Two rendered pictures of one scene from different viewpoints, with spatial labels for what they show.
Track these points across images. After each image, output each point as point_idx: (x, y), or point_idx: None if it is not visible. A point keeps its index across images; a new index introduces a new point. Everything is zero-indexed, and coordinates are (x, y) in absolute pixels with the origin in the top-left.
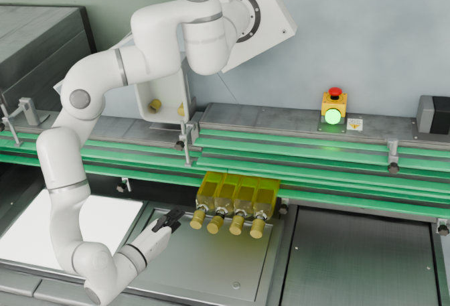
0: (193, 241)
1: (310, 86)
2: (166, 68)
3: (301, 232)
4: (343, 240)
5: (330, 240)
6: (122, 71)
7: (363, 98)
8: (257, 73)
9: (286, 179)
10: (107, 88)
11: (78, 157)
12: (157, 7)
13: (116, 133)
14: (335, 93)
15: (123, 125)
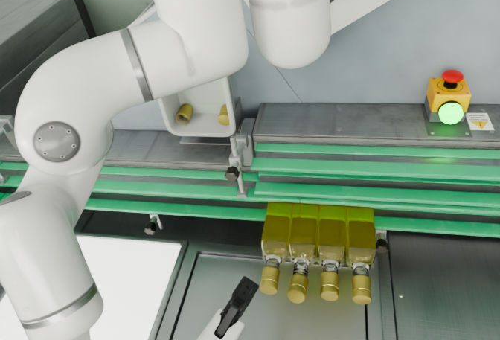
0: (259, 300)
1: (409, 70)
2: (225, 62)
3: (400, 271)
4: (461, 277)
5: (443, 279)
6: (140, 76)
7: (487, 82)
8: (331, 58)
9: (387, 207)
10: (114, 112)
11: (72, 250)
12: None
13: (135, 155)
14: (456, 79)
15: (143, 142)
